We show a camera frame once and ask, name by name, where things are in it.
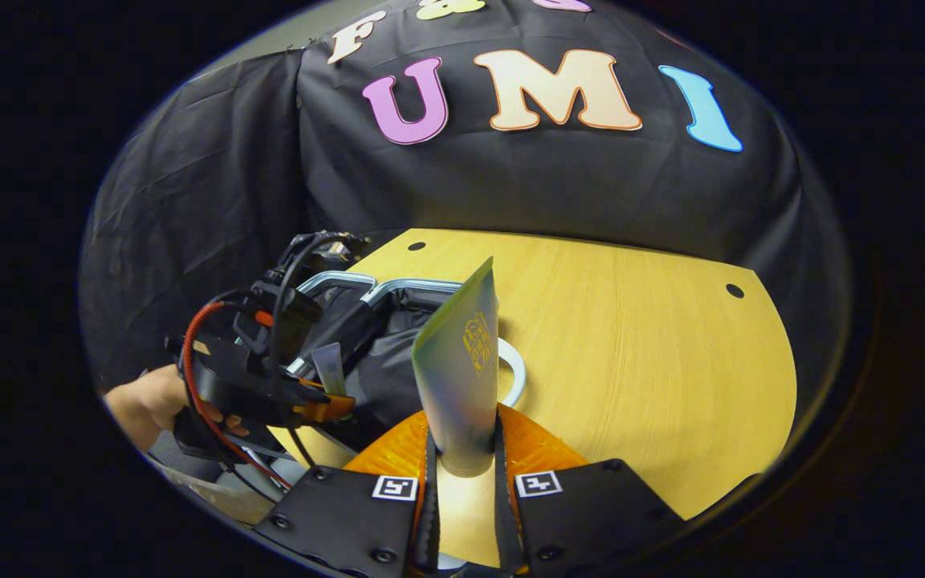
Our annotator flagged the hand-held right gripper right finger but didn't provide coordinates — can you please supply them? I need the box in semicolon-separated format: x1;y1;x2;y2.
493;403;686;578

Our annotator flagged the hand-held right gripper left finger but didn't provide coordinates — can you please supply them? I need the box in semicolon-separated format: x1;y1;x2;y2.
252;408;441;578

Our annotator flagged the light blue bumpy suitcase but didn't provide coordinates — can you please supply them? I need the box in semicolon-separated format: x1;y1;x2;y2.
286;270;529;454

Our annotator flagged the green skin care tube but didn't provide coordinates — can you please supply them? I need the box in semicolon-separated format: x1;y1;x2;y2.
410;255;505;479

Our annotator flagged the black backdrop cloth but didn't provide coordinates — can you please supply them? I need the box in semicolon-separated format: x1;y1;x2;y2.
77;0;853;394

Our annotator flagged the red cable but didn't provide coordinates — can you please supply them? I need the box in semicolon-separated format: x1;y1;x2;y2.
180;300;296;492

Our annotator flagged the black cable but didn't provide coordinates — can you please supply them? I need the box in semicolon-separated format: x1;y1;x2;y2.
268;231;355;366

